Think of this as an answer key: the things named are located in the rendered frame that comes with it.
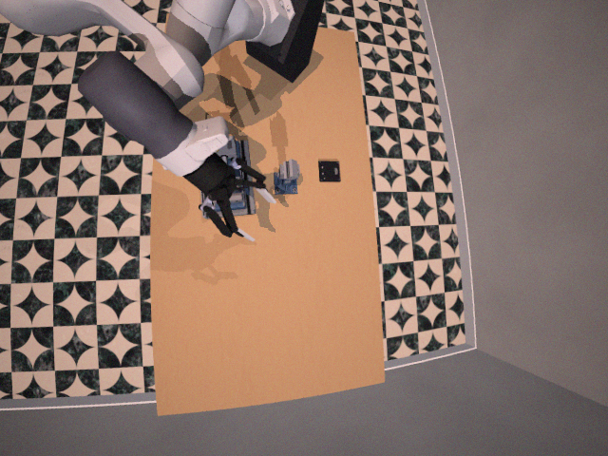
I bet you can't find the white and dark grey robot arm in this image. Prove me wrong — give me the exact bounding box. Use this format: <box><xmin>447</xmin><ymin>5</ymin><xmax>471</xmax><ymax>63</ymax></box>
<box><xmin>0</xmin><ymin>0</ymin><xmax>295</xmax><ymax>177</ymax></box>

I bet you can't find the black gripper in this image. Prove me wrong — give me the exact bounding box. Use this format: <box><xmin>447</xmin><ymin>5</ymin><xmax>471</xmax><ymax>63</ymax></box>
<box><xmin>183</xmin><ymin>152</ymin><xmax>276</xmax><ymax>242</ymax></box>

